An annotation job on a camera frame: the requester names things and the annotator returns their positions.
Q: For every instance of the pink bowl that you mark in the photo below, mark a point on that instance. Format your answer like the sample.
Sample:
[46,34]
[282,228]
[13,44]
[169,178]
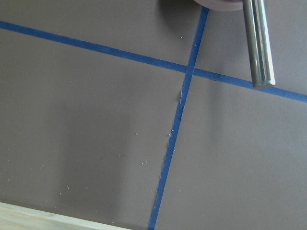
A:
[221,5]

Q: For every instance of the metal scoop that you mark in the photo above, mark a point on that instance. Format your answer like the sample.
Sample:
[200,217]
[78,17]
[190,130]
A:
[259,49]

